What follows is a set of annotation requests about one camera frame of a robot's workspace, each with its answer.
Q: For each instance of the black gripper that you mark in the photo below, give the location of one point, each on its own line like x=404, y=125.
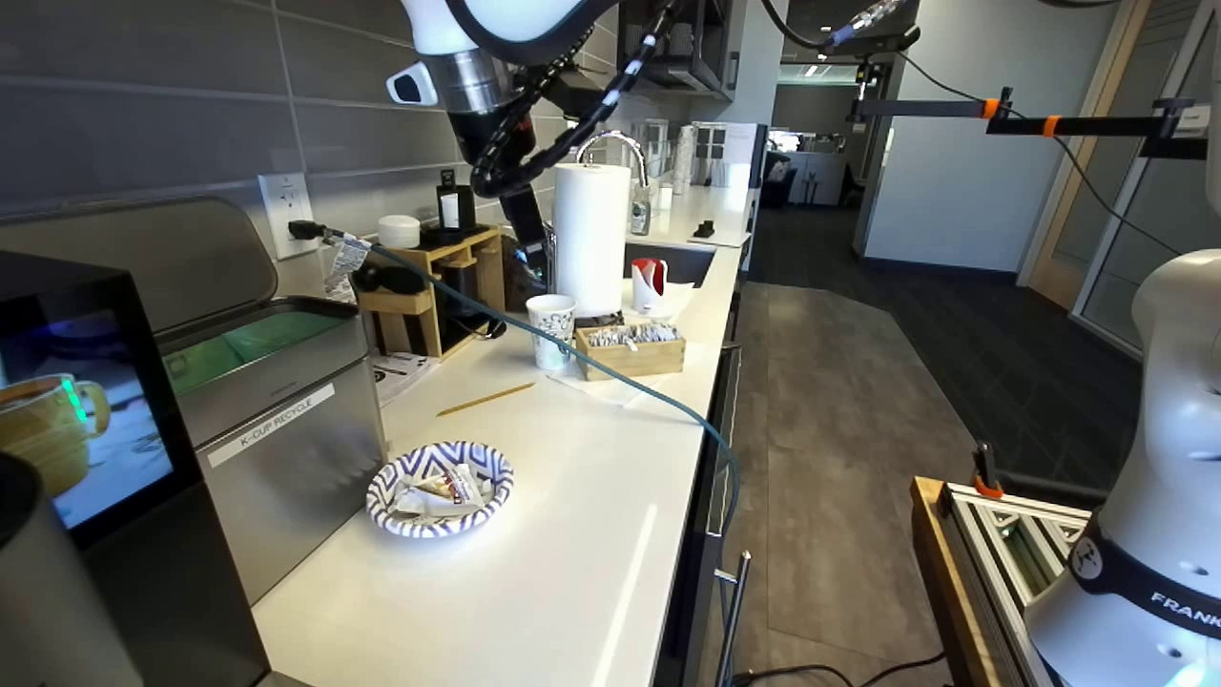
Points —
x=482, y=146

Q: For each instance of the thin tan straw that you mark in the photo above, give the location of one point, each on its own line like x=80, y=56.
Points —
x=487, y=400

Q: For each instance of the blue white patterned bowl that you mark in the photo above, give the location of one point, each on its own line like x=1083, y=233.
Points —
x=441, y=491

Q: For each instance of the white paper towel roll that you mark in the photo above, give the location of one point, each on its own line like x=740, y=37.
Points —
x=594, y=233

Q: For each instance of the dark glass bottle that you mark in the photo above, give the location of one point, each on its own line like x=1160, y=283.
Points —
x=454, y=204

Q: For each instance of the white paper cup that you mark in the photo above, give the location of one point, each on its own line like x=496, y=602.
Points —
x=550, y=328

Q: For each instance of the small wooden shelf rack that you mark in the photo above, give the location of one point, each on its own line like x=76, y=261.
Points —
x=432, y=290

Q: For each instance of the small white jar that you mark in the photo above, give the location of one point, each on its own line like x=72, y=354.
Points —
x=397, y=232

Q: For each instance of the red white item by sink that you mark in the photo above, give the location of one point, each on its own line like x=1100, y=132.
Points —
x=650, y=271

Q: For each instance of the curved metal faucet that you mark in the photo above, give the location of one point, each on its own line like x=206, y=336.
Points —
x=633, y=158

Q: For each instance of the dark kitchen sink basin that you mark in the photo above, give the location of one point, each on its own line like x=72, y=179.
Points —
x=688, y=265

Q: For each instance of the stainless steel countertop machine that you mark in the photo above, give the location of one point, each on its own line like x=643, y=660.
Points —
x=292, y=470

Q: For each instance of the black monitor screen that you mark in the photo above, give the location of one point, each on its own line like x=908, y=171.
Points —
x=165, y=598

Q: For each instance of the red black clamp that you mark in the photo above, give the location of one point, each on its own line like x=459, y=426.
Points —
x=985, y=476

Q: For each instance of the black rod with orange clips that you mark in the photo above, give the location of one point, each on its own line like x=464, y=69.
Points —
x=1108, y=125

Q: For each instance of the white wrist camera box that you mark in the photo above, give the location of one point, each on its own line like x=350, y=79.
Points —
x=441, y=80

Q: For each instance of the white wall outlet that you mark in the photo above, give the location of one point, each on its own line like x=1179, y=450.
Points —
x=285, y=195

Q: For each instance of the upper wall cabinet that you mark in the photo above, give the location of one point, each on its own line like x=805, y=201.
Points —
x=692, y=42

